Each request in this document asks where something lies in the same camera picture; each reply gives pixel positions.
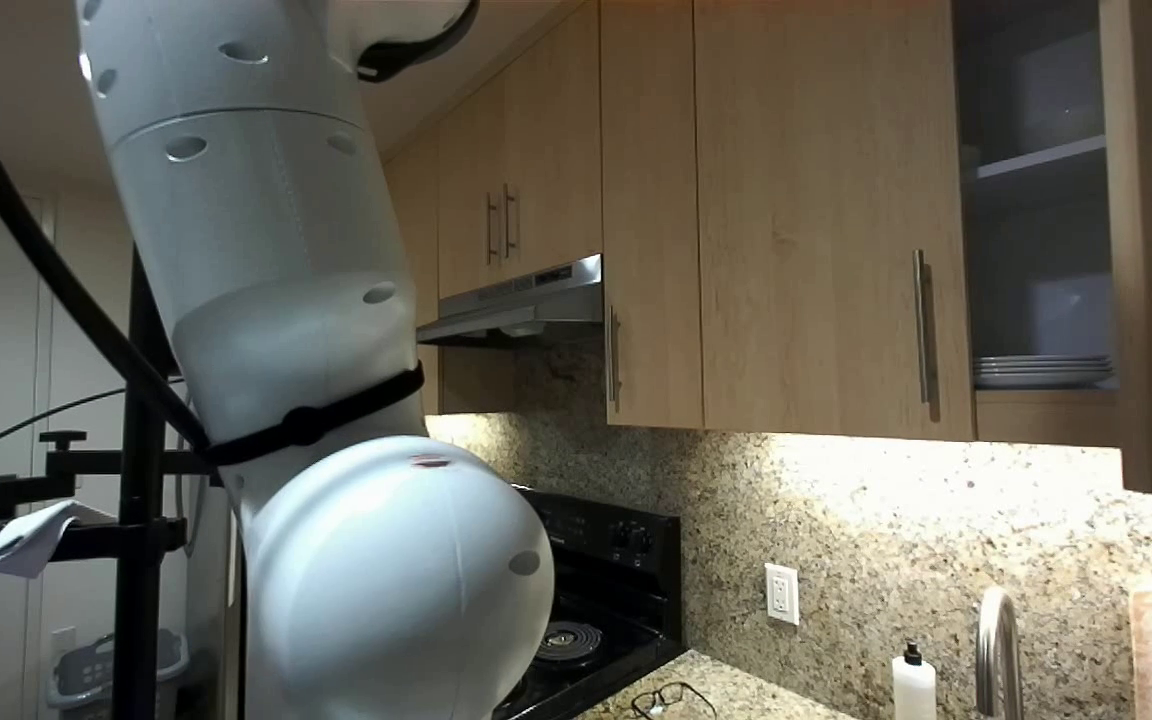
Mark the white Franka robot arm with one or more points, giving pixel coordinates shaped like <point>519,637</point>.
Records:
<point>280,241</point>

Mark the stainless steel range hood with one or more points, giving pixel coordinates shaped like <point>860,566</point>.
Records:
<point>521,304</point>

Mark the black kitchen stove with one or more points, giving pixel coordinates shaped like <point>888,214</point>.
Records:
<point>602,547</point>

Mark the clear glass tray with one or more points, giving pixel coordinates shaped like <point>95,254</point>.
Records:
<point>677,706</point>

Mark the stack of white plates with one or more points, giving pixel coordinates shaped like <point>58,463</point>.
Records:
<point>1041,369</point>

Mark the white soap pump bottle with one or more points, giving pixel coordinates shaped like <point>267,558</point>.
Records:
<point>912,685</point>

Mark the steel kitchen faucet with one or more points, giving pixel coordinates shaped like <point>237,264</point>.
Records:
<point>991,655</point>

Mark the pale storage container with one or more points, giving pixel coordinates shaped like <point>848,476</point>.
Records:
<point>1062,84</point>

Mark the white paper tag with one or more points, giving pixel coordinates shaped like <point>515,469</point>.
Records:
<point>30,540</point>

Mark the white laundry basket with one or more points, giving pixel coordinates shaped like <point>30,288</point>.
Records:
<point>80,665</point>

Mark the white wall outlet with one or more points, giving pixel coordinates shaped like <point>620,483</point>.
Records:
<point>782,595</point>

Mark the wall cabinet body with shelves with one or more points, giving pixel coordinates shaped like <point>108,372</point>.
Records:
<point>1001,241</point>

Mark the black camera stand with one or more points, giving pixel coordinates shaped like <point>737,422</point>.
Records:
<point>137,532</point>

